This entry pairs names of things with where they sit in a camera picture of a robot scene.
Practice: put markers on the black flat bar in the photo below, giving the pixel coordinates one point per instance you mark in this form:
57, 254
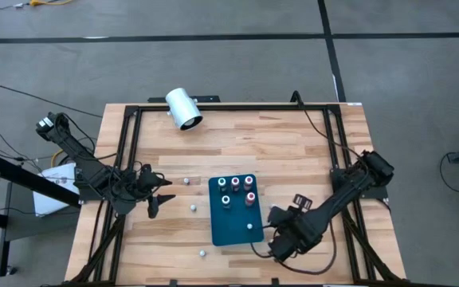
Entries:
209, 98

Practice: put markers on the black aluminium table frame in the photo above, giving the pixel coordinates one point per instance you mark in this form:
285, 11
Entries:
233, 108

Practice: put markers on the white box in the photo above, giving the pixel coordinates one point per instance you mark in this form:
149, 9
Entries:
50, 195

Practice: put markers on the pink-capped food coloring bottle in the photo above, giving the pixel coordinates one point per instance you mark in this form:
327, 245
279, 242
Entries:
248, 181

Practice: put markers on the red-capped food coloring bottle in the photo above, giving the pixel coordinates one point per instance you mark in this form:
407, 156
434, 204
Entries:
235, 182

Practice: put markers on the black desk frame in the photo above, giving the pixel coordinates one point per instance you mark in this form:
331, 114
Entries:
26, 179

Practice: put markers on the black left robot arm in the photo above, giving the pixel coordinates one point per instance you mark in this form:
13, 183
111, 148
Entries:
90, 171

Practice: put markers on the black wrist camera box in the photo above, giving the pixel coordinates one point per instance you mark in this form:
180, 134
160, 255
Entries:
303, 201

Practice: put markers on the white cylindrical spot lamp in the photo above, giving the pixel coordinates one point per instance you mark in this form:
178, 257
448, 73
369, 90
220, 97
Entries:
179, 103

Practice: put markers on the green-capped food coloring bottle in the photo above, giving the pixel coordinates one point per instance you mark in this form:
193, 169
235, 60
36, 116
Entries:
222, 182

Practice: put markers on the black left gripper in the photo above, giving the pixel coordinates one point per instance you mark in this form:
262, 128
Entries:
147, 187

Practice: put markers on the orange-capped food coloring bottle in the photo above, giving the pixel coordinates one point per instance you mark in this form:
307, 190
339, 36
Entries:
250, 197

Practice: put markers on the teal plastic bin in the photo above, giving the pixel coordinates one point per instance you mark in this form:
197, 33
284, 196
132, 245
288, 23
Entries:
233, 231

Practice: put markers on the small white-capped black dye bottle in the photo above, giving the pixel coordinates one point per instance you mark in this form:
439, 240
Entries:
202, 253

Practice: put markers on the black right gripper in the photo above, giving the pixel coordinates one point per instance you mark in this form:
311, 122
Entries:
297, 233

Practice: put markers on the teal capped vial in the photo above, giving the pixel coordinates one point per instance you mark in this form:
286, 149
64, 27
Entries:
226, 199

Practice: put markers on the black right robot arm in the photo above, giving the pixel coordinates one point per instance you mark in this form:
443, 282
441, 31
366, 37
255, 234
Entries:
341, 199

